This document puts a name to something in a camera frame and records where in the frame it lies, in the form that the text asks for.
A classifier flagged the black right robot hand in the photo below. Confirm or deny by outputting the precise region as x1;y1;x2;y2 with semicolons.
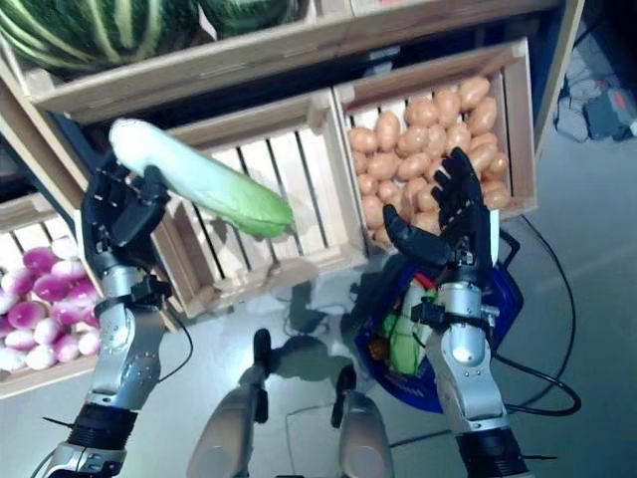
381;146;501;285

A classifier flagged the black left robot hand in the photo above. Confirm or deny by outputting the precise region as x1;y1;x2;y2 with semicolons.
81;151;173;280

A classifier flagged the blue plastic shopping basket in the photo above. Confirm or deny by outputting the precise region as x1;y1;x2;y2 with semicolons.
353;226;527;415

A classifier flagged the large green striped pumpkin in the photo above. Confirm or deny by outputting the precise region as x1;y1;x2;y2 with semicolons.
0;0;205;76

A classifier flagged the grey floor box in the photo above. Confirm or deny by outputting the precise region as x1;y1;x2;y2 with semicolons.
581;89;637;141

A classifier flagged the wooden display shelf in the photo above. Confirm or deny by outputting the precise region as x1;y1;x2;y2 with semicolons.
0;0;586;320

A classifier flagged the silver right robot leg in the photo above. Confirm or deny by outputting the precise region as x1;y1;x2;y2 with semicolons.
330;365;394;478

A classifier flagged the silver robot leg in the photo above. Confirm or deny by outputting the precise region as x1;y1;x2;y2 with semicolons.
330;365;394;478
186;328;273;478

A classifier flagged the small green striped pumpkin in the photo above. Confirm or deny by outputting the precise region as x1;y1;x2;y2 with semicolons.
198;0;300;37

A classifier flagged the silver left robot leg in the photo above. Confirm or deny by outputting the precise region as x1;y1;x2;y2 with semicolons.
186;328;273;478

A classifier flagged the black floor cable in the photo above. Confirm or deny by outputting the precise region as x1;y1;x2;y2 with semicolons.
497;213;583;417

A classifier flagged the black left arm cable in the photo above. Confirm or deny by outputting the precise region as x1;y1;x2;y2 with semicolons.
156;316;195;387

